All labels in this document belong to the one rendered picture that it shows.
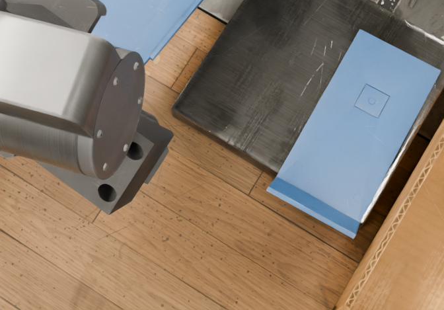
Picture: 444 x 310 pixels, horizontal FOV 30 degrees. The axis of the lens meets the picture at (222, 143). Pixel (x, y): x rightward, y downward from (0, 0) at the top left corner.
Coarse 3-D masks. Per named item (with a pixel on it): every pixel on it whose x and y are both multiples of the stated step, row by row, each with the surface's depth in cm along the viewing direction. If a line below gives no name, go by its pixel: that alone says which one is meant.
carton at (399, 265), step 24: (432, 144) 61; (432, 168) 64; (408, 192) 57; (432, 192) 63; (408, 216) 63; (432, 216) 63; (384, 240) 56; (408, 240) 62; (432, 240) 62; (360, 264) 61; (384, 264) 62; (408, 264) 62; (432, 264) 62; (360, 288) 55; (384, 288) 61; (408, 288) 61; (432, 288) 61
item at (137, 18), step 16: (112, 0) 57; (128, 0) 57; (144, 0) 57; (160, 0) 57; (176, 0) 57; (192, 0) 58; (112, 16) 57; (128, 16) 57; (144, 16) 57; (160, 16) 57; (176, 16) 57; (96, 32) 56; (112, 32) 56; (128, 32) 56; (144, 32) 57; (160, 32) 57; (128, 48) 56; (144, 48) 56; (144, 64) 56
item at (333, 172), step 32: (352, 64) 64; (384, 64) 64; (416, 64) 64; (352, 96) 63; (416, 96) 63; (320, 128) 62; (352, 128) 62; (384, 128) 62; (288, 160) 62; (320, 160) 62; (352, 160) 62; (384, 160) 62; (288, 192) 59; (320, 192) 61; (352, 192) 61; (352, 224) 59
